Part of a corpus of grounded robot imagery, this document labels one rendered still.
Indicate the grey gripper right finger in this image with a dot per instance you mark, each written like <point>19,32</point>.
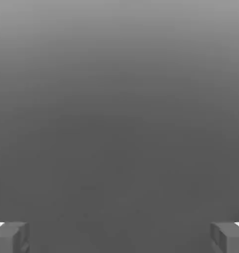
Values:
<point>232,240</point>

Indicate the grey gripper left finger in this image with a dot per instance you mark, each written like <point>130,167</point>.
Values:
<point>7,239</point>

